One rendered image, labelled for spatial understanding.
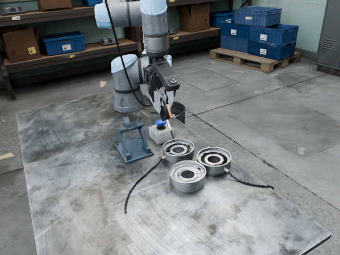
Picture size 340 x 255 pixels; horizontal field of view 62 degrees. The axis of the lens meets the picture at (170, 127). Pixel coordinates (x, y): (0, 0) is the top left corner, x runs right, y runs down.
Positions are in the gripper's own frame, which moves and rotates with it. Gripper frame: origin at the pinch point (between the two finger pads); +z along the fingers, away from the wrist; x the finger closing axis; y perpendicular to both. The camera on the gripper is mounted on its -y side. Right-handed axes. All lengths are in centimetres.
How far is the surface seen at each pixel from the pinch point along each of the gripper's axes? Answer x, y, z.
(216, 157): -8.0, -19.5, 10.7
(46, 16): 9, 324, -2
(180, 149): -1.1, -8.9, 11.2
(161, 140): 2.0, 0.3, 11.6
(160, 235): 19.2, -36.4, 13.1
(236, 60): -246, 271, 86
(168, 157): 5.2, -12.5, 10.3
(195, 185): 4.8, -28.2, 10.4
